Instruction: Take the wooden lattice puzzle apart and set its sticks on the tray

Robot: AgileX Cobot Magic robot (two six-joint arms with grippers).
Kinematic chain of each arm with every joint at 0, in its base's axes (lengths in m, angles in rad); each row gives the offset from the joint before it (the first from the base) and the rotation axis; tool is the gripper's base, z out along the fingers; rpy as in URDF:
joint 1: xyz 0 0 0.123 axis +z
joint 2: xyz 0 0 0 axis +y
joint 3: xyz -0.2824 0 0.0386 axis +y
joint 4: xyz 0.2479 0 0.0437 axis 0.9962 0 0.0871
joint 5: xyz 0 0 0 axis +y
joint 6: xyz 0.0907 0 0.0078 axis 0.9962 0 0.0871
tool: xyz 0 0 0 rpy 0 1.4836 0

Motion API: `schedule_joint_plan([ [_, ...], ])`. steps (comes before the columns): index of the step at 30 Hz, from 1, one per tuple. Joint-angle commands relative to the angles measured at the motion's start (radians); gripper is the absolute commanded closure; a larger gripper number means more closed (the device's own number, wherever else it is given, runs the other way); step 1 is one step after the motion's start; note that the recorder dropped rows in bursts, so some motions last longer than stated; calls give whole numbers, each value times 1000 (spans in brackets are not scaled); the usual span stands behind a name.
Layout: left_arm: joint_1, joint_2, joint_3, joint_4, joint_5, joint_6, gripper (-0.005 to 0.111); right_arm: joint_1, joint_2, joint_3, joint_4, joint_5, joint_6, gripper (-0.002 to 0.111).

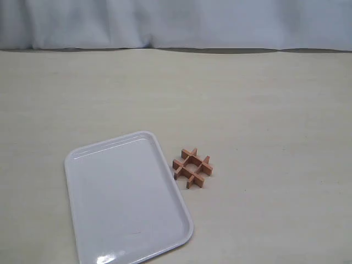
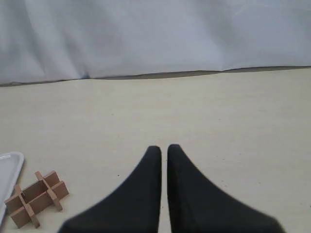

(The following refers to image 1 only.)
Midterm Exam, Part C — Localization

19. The wooden notched piece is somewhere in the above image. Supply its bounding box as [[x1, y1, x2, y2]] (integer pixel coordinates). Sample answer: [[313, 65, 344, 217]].
[[185, 155, 213, 189], [173, 166, 204, 182], [181, 148, 213, 176], [172, 148, 199, 171]]

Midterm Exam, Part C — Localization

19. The white plastic tray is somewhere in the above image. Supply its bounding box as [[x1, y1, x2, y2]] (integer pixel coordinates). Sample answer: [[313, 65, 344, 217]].
[[64, 131, 194, 263]]

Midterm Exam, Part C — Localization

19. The white backdrop cloth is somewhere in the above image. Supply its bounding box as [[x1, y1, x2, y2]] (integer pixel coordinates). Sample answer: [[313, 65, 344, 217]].
[[1, 1, 351, 51]]

